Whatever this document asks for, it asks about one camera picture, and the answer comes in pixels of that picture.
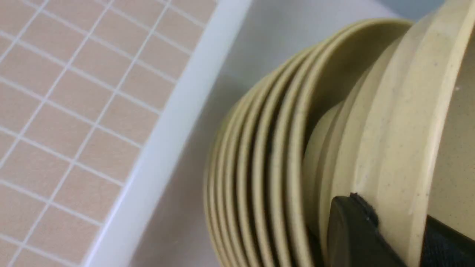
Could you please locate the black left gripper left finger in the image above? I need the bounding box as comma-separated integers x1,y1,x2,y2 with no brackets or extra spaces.
326,193,406,267

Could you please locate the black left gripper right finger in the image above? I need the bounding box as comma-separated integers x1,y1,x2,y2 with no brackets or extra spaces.
421,216,475,267

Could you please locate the yellow noodle bowl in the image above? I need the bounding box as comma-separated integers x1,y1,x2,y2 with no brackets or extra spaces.
302,0,474,267

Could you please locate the stack of yellow bowls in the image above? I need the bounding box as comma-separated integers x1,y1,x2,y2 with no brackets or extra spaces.
203,17,411,267

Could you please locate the large white plastic tub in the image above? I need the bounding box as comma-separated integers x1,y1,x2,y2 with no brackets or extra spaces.
82,0,441,267

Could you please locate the pink checkered tablecloth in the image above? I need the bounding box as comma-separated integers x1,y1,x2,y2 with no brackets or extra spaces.
0,0,218,267

